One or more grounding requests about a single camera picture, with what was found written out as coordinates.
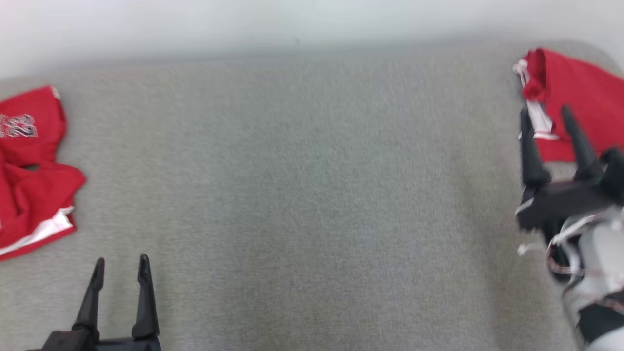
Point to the red jersey with white panels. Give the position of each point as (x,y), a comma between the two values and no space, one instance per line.
(590,92)

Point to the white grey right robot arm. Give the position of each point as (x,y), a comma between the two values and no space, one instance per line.
(599,243)

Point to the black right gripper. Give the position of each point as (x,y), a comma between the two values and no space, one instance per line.
(560,202)

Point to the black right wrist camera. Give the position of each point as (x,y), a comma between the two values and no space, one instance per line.
(615,173)

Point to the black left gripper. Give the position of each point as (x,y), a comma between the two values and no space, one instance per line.
(97,345)

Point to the red shorts with number print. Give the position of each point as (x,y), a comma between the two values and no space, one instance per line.
(34,195)

